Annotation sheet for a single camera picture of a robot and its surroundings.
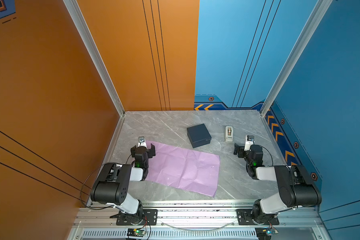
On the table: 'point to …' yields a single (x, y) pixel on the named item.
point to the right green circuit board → (263, 233)
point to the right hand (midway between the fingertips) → (242, 144)
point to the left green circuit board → (135, 232)
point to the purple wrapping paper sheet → (193, 170)
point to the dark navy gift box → (199, 135)
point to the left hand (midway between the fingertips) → (143, 143)
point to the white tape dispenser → (229, 134)
